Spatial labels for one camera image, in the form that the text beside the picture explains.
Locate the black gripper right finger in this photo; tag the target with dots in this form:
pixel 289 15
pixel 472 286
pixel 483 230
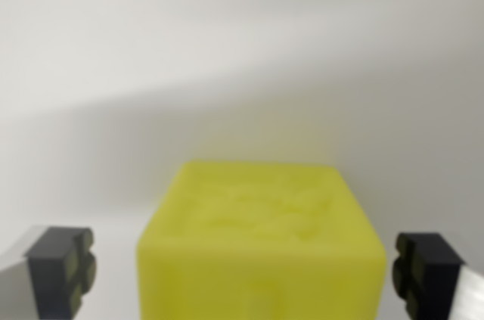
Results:
pixel 435 278

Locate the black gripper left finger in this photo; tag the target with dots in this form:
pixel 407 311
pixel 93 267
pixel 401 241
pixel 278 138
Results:
pixel 53 274

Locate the yellow cube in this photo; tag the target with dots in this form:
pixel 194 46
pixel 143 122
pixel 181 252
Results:
pixel 261 244

